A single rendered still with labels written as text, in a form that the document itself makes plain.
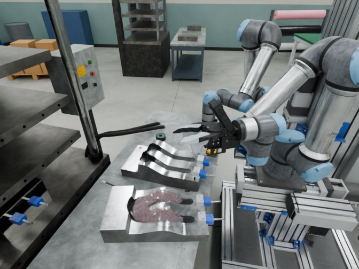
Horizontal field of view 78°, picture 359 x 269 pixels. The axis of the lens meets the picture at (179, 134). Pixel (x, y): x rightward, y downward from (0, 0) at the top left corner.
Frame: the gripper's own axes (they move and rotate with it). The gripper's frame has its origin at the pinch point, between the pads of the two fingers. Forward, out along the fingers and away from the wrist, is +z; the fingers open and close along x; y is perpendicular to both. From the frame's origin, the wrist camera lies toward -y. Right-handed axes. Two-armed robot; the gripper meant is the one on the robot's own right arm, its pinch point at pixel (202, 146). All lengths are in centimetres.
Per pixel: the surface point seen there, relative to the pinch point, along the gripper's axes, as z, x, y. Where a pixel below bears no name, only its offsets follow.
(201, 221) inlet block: 13.6, -41.0, 8.4
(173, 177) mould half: 13.0, -17.7, -13.1
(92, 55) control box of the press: -41, 28, -85
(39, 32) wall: 60, 536, -661
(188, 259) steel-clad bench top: 21, -56, 6
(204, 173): 10.5, -11.3, 4.0
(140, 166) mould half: 9.5, -17.7, -33.9
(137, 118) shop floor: 101, 173, -137
